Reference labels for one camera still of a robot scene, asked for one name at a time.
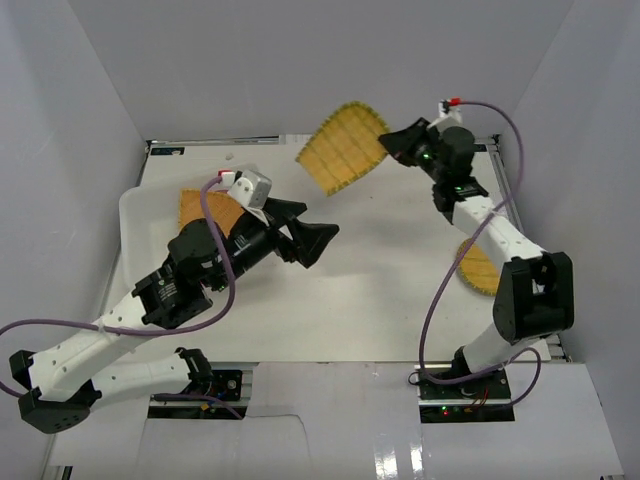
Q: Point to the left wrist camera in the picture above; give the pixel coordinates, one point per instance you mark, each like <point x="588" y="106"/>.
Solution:
<point x="247" y="187"/>

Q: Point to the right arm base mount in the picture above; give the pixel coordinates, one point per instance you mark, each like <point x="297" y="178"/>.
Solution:
<point x="484" y="400"/>

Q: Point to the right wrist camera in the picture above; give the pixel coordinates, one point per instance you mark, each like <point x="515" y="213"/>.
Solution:
<point x="449" y="113"/>

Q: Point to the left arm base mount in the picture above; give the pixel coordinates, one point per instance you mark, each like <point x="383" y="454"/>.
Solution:
<point x="226" y="397"/>

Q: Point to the triangular woven bamboo tray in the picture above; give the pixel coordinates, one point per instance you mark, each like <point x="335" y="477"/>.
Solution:
<point x="225" y="211"/>

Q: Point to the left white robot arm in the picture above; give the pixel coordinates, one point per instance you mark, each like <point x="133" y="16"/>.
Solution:
<point x="65" y="383"/>

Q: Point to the white plastic bin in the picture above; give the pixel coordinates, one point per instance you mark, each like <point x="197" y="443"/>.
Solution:
<point x="149" y="218"/>

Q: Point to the oval woven bamboo tray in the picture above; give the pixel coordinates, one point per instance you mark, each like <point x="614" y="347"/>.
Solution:
<point x="478" y="273"/>

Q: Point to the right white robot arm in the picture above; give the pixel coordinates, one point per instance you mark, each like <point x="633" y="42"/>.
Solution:
<point x="535" y="295"/>

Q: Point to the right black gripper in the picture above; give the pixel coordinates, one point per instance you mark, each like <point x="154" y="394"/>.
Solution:
<point x="401" y="145"/>

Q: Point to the white paper sheet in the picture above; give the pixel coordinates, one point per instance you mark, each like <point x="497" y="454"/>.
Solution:
<point x="298" y="139"/>

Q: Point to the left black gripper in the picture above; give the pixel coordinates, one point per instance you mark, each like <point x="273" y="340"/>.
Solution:
<point x="285" y="240"/>

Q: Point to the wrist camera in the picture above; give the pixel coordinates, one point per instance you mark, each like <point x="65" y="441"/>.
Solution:
<point x="247" y="187"/>
<point x="449" y="113"/>

